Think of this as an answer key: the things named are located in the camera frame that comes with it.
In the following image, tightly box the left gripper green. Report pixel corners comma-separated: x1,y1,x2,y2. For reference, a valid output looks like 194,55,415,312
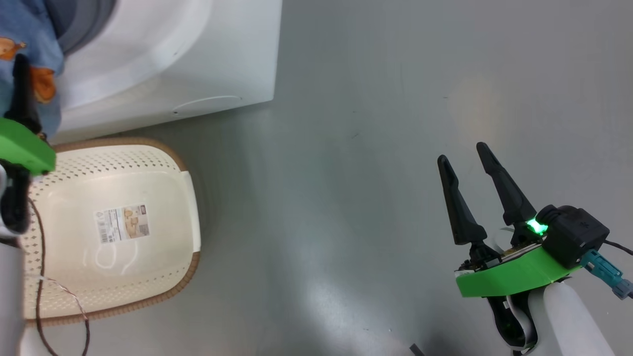
0,54,56,177

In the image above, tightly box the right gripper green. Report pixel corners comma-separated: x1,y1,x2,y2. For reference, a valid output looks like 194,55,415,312
437,142,582,355

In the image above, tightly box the blue garment with orange print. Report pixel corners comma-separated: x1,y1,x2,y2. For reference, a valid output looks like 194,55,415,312
0,0,65,140

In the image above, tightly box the paper label in basket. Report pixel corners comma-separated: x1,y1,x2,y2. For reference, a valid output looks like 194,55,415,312
93,204,150,245

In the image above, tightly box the white washing machine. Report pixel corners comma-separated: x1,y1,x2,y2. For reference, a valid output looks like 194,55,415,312
49,0,283,144

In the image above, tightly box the cream perforated laundry basket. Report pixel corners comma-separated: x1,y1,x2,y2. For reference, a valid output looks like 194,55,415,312
22,137,201,327

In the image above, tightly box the teal cable connector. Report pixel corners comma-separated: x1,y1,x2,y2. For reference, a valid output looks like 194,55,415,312
581,249,633,300

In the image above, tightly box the thin black cable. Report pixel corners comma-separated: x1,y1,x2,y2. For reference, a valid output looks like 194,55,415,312
602,239,633,256

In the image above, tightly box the thin brown cable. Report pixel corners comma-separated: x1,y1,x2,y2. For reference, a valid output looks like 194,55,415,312
27,197,90,356

